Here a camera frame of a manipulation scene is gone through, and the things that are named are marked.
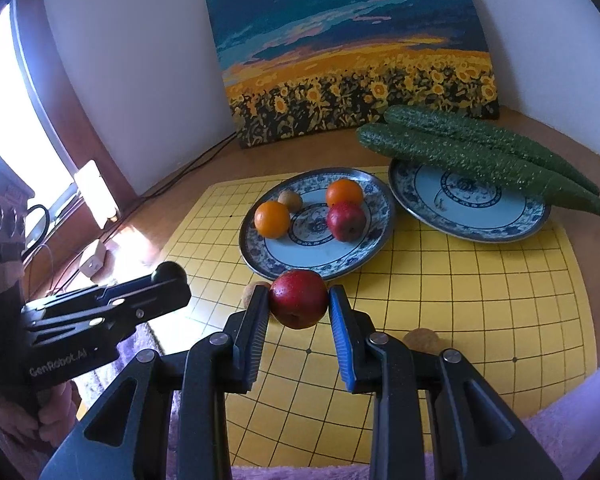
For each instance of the yellow grid board mat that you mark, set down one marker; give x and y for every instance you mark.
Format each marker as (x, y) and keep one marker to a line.
(480, 285)

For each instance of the sunflower field painting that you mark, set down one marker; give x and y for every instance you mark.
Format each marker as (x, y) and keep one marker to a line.
(340, 50)

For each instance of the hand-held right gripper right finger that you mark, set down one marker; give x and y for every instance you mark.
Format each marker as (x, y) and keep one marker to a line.
(341, 332)

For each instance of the white rectangular box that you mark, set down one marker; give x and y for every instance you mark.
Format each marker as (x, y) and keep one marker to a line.
(97, 192)

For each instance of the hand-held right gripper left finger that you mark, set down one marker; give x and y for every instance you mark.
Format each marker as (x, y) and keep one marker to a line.
(257, 330)

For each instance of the small reddish orange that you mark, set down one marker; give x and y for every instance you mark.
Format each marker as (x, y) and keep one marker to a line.
(345, 192)

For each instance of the green bumpy cucumber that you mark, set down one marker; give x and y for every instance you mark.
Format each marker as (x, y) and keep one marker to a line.
(480, 130)
(455, 160)

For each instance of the black plum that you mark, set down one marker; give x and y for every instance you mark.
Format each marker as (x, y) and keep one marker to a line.
(170, 271)

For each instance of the person's left hand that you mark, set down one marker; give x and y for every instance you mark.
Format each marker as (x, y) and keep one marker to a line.
(50, 416)

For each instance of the white square adapter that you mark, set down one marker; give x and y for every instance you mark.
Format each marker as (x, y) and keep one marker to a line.
(92, 260)

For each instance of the purple fluffy towel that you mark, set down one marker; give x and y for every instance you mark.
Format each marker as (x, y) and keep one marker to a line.
(580, 425)

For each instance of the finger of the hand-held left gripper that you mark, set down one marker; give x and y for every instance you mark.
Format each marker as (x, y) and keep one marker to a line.
(80, 300)
(105, 322)

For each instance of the red apple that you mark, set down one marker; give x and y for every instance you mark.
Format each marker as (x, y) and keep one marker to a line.
(346, 221)
(298, 297)

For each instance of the large yellowish orange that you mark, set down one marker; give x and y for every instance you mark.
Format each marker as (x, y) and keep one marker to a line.
(272, 219)

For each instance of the brown kiwi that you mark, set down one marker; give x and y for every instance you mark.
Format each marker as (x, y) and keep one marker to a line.
(290, 201)
(422, 340)
(252, 292)

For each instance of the blue patterned porcelain plate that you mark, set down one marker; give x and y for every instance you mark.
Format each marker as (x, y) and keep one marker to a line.
(480, 221)
(300, 252)

